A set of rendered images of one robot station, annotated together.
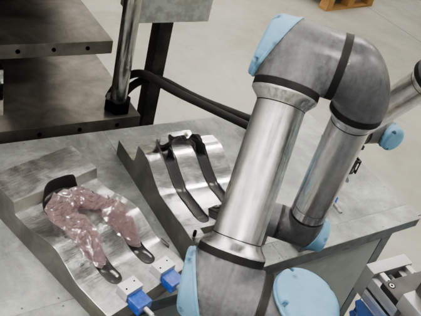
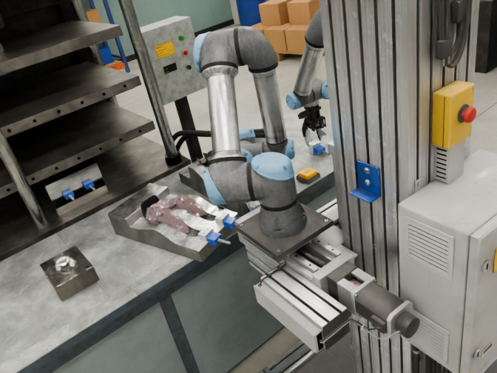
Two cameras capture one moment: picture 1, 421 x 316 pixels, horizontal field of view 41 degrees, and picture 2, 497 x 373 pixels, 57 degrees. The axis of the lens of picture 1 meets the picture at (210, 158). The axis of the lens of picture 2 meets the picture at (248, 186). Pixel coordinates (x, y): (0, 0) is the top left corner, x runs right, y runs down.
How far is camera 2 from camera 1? 60 cm
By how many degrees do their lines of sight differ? 8
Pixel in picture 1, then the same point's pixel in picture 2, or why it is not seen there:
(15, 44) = (97, 144)
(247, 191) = (218, 125)
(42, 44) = (112, 139)
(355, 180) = not seen: hidden behind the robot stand
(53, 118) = (138, 181)
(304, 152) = (299, 135)
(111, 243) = (188, 218)
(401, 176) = not seen: hidden behind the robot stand
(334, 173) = (271, 104)
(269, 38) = (196, 47)
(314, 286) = (273, 156)
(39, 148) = not seen: hidden behind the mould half
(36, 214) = (141, 222)
